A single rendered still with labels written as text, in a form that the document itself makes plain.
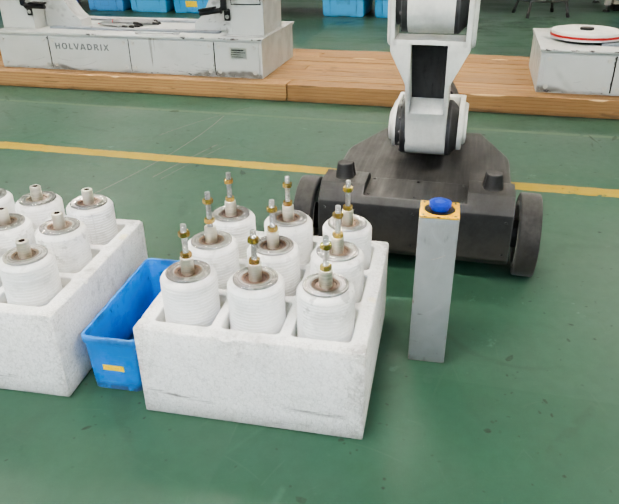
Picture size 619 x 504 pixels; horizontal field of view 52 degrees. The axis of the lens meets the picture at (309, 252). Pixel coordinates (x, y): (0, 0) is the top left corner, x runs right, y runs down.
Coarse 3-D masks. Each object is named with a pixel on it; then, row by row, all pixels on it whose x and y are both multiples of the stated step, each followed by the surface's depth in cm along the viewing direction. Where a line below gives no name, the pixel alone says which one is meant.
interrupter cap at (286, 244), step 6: (264, 240) 116; (282, 240) 116; (288, 240) 116; (258, 246) 114; (264, 246) 115; (282, 246) 115; (288, 246) 114; (258, 252) 112; (264, 252) 112; (270, 252) 112; (276, 252) 112; (282, 252) 112
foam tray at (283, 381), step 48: (384, 288) 130; (144, 336) 105; (192, 336) 103; (240, 336) 103; (288, 336) 102; (144, 384) 111; (192, 384) 108; (240, 384) 106; (288, 384) 104; (336, 384) 102; (336, 432) 107
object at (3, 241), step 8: (24, 216) 128; (24, 224) 124; (0, 232) 121; (8, 232) 122; (16, 232) 122; (24, 232) 124; (32, 232) 127; (0, 240) 122; (8, 240) 122; (32, 240) 126; (0, 248) 122; (8, 248) 123; (0, 256) 123
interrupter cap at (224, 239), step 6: (198, 234) 119; (204, 234) 119; (222, 234) 119; (228, 234) 118; (192, 240) 116; (198, 240) 117; (204, 240) 117; (222, 240) 117; (228, 240) 117; (198, 246) 114; (204, 246) 115; (210, 246) 115; (216, 246) 115; (222, 246) 114
